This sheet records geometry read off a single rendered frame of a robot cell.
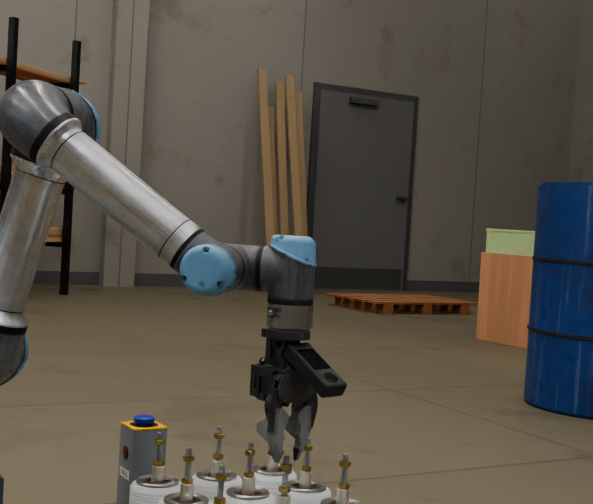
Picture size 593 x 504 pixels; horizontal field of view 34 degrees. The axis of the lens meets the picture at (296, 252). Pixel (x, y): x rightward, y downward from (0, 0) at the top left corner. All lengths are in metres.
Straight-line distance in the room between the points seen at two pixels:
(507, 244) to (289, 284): 4.89
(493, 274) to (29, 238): 5.01
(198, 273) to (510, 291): 5.00
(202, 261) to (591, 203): 2.77
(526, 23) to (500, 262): 6.02
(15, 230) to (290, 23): 8.56
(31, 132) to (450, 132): 9.80
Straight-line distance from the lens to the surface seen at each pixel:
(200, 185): 9.52
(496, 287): 6.41
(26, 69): 7.59
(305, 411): 1.58
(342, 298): 8.33
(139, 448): 1.88
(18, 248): 1.67
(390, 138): 10.59
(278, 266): 1.52
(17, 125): 1.53
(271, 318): 1.54
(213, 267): 1.40
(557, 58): 12.31
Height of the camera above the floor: 0.73
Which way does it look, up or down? 2 degrees down
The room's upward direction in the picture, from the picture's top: 3 degrees clockwise
